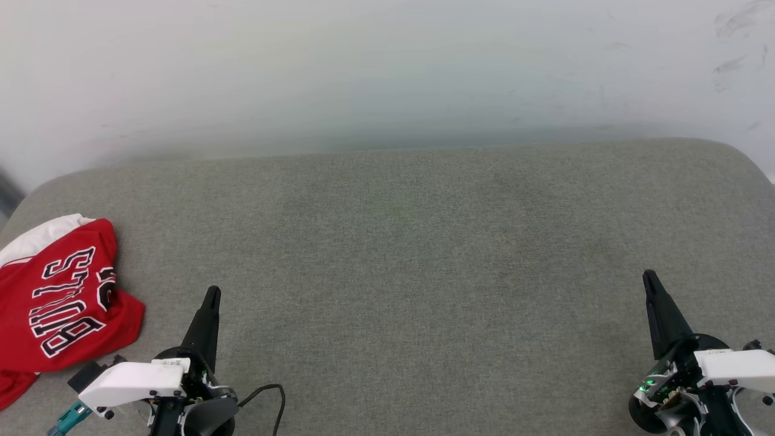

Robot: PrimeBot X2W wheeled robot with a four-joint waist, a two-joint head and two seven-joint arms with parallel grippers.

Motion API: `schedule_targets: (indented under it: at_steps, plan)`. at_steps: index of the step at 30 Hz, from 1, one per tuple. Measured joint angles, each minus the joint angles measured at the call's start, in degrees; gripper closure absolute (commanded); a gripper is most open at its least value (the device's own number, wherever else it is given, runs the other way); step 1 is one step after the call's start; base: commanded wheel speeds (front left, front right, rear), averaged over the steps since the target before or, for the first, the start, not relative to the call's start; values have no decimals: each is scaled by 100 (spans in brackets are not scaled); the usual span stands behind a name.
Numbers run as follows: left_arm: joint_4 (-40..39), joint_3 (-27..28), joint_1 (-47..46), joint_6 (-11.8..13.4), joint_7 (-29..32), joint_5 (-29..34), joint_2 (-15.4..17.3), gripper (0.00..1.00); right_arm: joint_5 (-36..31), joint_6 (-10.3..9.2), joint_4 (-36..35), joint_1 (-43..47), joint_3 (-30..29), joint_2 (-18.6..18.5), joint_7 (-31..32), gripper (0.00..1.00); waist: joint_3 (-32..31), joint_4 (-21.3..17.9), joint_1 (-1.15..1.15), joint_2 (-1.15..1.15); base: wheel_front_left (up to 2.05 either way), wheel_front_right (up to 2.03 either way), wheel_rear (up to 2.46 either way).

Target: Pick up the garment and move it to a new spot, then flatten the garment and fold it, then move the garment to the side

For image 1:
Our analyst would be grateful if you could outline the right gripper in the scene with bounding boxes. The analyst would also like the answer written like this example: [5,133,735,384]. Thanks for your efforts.
[628,269,760,436]

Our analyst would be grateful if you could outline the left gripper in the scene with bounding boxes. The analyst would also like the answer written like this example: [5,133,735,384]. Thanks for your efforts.
[148,287,240,436]

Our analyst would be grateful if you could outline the red Bulls jersey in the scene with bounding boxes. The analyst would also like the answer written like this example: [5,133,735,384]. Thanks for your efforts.
[0,214,146,411]

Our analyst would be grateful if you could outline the thin black cable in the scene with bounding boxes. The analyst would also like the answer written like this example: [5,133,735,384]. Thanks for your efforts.
[237,384,286,436]

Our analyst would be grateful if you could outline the teal cable connector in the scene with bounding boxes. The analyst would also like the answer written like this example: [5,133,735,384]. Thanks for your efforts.
[47,401,93,436]

